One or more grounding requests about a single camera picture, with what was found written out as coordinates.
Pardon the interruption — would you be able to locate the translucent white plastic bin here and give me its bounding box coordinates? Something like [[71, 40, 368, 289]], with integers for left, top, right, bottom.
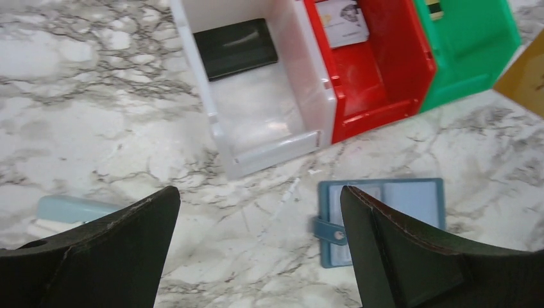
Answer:
[[171, 1, 337, 179]]

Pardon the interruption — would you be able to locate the light blue stapler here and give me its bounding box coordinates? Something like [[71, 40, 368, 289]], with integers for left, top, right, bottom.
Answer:
[[27, 195, 121, 238]]

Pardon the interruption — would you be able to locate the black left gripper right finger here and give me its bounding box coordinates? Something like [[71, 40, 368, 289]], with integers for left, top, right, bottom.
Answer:
[[340, 186, 543, 307]]

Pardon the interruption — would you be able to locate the blue leather card holder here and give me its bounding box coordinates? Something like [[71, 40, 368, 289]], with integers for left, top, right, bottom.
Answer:
[[312, 178, 446, 268]]

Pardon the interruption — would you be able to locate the red plastic bin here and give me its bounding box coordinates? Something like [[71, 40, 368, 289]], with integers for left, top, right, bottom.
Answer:
[[304, 0, 438, 143]]

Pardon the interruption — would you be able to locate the white card in red bin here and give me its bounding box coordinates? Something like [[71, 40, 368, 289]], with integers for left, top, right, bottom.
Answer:
[[315, 0, 370, 49]]

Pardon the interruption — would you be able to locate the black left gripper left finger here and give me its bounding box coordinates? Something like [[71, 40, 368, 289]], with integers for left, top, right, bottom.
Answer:
[[1, 186, 180, 307]]

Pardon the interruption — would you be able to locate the green plastic bin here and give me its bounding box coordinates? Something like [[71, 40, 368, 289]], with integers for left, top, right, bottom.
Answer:
[[414, 0, 521, 112]]

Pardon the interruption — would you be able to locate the gold VIP card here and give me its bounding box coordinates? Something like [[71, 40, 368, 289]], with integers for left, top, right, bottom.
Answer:
[[493, 32, 543, 117]]

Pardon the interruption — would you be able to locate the black card in white bin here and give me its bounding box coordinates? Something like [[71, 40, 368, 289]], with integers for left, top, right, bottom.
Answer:
[[194, 19, 278, 81]]

